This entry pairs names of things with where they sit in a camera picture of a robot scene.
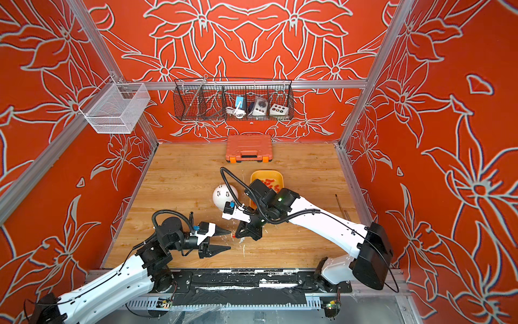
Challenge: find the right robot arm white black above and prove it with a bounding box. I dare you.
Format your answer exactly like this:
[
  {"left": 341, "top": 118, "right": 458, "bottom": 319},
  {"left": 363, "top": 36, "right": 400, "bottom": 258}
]
[{"left": 223, "top": 188, "right": 393, "bottom": 290}]

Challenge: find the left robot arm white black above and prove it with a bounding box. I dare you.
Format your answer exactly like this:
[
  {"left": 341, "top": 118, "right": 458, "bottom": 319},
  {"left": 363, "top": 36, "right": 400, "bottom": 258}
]
[{"left": 28, "top": 215, "right": 230, "bottom": 323}]

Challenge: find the blue white small box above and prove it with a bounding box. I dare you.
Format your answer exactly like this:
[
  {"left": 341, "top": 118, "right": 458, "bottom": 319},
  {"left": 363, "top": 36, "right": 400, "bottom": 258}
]
[{"left": 234, "top": 96, "right": 245, "bottom": 110}]

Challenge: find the black wire wall basket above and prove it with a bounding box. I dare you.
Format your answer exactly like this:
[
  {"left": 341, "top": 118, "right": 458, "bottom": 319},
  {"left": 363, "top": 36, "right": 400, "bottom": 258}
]
[{"left": 173, "top": 78, "right": 295, "bottom": 122}]

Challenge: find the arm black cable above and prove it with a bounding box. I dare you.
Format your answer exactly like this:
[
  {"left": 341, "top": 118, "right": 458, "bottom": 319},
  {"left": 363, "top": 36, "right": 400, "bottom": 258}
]
[
  {"left": 151, "top": 209, "right": 197, "bottom": 244},
  {"left": 219, "top": 167, "right": 321, "bottom": 225}
]

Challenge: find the yellow plastic tray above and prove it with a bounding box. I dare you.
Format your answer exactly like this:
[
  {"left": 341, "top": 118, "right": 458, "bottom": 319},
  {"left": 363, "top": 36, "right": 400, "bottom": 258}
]
[{"left": 250, "top": 170, "right": 284, "bottom": 193}]

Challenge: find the orange tool case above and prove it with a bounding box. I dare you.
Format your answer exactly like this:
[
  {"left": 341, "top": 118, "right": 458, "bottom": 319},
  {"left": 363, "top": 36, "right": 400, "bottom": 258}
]
[{"left": 225, "top": 134, "right": 273, "bottom": 163}]

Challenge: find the white dome with screws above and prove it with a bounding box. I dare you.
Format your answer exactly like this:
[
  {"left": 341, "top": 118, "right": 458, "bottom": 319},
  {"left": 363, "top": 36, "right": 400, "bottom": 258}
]
[{"left": 213, "top": 184, "right": 239, "bottom": 212}]

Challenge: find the white socket block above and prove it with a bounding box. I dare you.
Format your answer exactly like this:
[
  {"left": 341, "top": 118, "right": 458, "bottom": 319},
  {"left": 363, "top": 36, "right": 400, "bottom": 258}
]
[{"left": 269, "top": 104, "right": 289, "bottom": 118}]

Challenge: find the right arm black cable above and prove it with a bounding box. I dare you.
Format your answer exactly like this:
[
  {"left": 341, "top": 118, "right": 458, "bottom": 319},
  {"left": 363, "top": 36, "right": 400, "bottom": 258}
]
[{"left": 219, "top": 167, "right": 321, "bottom": 225}]

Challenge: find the clear plastic wall bin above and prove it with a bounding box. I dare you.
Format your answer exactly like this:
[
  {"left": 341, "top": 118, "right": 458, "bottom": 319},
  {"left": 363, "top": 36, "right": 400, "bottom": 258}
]
[{"left": 80, "top": 83, "right": 151, "bottom": 134}]

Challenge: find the orange handled screwdriver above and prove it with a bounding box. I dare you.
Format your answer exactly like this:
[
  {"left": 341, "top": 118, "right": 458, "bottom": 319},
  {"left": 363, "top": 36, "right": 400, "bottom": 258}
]
[{"left": 335, "top": 194, "right": 351, "bottom": 221}]

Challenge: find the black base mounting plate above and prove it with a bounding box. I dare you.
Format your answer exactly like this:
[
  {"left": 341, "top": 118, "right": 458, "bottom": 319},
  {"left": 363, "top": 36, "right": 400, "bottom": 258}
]
[{"left": 157, "top": 269, "right": 352, "bottom": 308}]

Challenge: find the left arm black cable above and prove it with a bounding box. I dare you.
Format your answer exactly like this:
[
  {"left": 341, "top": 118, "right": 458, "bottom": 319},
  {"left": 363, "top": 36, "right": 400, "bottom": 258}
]
[{"left": 151, "top": 209, "right": 197, "bottom": 244}]

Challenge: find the white power adapter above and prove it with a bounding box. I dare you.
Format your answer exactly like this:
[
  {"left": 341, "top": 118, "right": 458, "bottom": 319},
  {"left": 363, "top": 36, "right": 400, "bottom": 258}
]
[{"left": 249, "top": 97, "right": 268, "bottom": 117}]

